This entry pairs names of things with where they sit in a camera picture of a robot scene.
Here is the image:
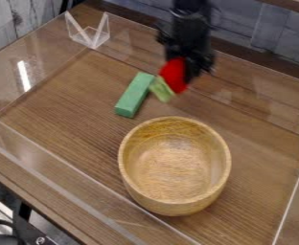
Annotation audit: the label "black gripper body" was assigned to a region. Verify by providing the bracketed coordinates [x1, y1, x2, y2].
[154, 12, 217, 73]

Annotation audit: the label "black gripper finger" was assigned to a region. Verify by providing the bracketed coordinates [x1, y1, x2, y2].
[184, 56, 214, 84]
[164, 47, 182, 61]

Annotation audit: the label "red plush strawberry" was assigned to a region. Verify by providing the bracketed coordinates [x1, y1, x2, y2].
[149, 57, 186, 102]

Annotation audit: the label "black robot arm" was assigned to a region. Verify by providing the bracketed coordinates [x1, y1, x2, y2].
[157, 0, 214, 83]

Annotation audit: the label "green rectangular block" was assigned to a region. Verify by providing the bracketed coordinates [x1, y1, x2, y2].
[114, 72, 154, 118]

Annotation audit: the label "wooden bowl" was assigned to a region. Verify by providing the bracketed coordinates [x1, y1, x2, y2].
[117, 116, 231, 216]

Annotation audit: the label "clear acrylic corner bracket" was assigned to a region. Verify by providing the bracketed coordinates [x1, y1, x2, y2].
[63, 11, 109, 50]

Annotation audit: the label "clear acrylic enclosure wall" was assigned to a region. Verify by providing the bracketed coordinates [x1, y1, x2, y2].
[0, 108, 200, 245]

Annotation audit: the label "black table leg bracket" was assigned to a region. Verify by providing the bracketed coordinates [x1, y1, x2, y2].
[13, 202, 57, 245]

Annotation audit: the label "black cable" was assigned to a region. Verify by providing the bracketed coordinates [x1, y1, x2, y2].
[0, 218, 25, 245]

